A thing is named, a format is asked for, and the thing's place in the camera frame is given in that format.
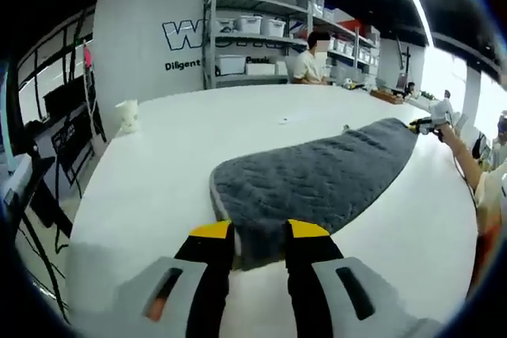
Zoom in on grey towel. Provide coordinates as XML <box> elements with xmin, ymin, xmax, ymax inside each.
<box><xmin>208</xmin><ymin>117</ymin><xmax>420</xmax><ymax>274</ymax></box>

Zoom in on person's right hand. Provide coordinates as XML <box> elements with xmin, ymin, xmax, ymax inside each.
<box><xmin>436</xmin><ymin>123</ymin><xmax>457</xmax><ymax>146</ymax></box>

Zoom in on brown wooden box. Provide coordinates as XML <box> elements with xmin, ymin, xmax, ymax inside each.
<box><xmin>370</xmin><ymin>88</ymin><xmax>405</xmax><ymax>105</ymax></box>

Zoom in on long ceiling strip light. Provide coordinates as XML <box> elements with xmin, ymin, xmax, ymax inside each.
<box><xmin>386</xmin><ymin>0</ymin><xmax>435</xmax><ymax>48</ymax></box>

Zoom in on grey metal shelf unit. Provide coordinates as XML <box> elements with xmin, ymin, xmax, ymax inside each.
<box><xmin>307</xmin><ymin>0</ymin><xmax>382</xmax><ymax>84</ymax></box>
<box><xmin>202</xmin><ymin>0</ymin><xmax>314</xmax><ymax>89</ymax></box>

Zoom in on white plush toy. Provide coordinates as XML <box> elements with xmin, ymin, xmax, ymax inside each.
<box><xmin>114</xmin><ymin>99</ymin><xmax>140</xmax><ymax>135</ymax></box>

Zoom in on black tripod stand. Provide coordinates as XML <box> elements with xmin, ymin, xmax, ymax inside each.
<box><xmin>7</xmin><ymin>151</ymin><xmax>80</xmax><ymax>244</ymax></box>

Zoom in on counter with printed front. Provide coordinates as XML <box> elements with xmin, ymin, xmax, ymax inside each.
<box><xmin>43</xmin><ymin>102</ymin><xmax>108</xmax><ymax>188</ymax></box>

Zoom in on shelf with white bins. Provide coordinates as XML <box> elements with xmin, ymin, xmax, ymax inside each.
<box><xmin>215</xmin><ymin>0</ymin><xmax>379</xmax><ymax>78</ymax></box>

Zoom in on black monitor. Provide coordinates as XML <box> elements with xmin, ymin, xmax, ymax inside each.
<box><xmin>42</xmin><ymin>83</ymin><xmax>87</xmax><ymax>117</ymax></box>

